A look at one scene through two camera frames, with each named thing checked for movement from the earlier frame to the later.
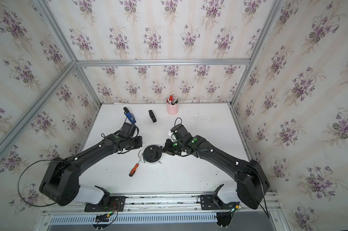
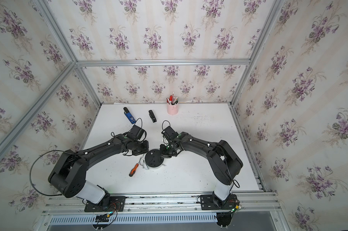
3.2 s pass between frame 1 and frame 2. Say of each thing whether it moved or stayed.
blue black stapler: stayed
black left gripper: moved
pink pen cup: stayed
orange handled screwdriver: stayed
